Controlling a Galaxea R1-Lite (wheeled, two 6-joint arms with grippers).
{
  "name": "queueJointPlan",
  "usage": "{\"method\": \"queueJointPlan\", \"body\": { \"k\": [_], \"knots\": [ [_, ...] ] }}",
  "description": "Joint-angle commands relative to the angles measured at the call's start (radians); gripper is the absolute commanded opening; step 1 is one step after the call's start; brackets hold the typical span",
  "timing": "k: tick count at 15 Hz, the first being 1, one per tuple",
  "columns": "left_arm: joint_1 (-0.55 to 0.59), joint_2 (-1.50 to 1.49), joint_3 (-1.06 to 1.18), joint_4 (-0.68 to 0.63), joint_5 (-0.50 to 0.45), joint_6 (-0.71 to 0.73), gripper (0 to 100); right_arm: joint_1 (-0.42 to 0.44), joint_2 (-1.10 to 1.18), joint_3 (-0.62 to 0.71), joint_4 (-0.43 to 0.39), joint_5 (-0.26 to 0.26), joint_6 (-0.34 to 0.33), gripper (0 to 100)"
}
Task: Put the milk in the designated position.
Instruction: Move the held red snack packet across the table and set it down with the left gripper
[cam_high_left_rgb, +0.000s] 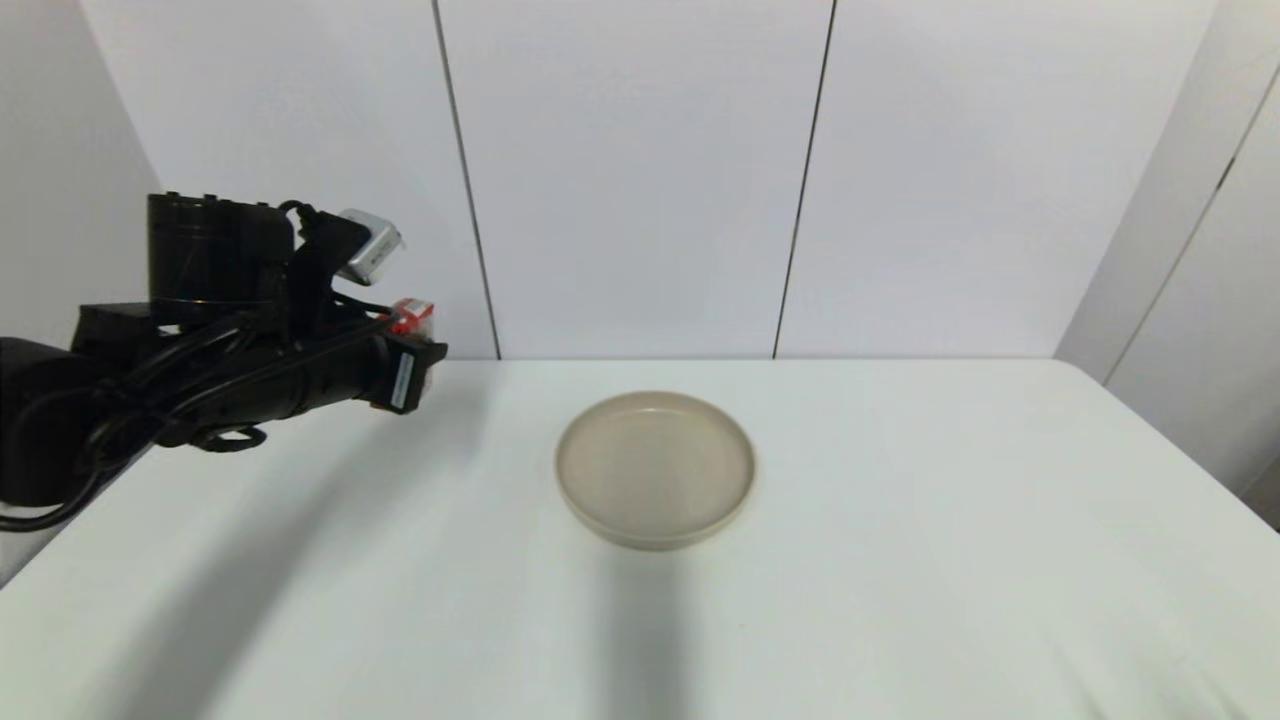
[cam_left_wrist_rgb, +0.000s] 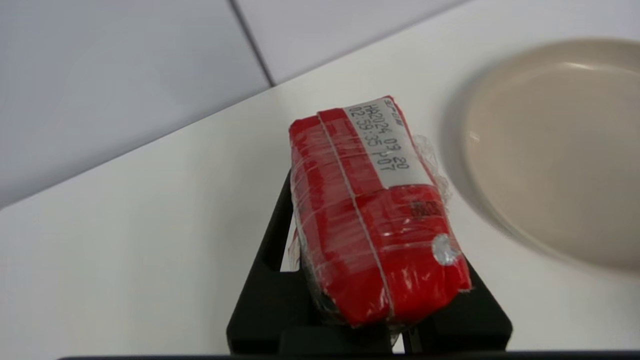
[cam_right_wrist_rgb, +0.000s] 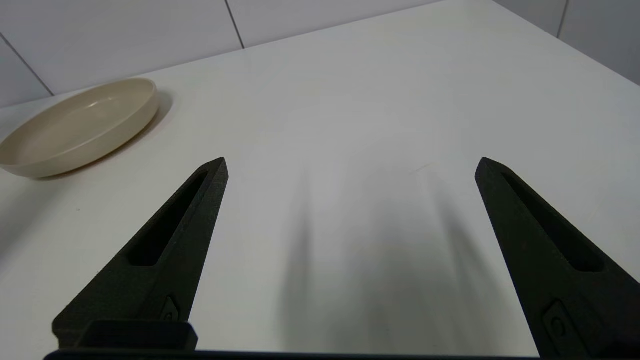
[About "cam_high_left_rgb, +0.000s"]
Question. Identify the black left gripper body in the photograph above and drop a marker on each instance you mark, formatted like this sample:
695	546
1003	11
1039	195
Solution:
408	372

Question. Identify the red milk carton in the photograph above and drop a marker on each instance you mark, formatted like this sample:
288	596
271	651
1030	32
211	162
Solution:
413	315

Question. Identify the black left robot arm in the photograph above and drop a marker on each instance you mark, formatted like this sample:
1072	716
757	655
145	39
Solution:
215	255

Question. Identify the beige round plate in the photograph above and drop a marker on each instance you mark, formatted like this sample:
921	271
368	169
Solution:
655	468

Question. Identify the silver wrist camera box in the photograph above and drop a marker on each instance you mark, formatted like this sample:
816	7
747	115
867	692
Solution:
368	248

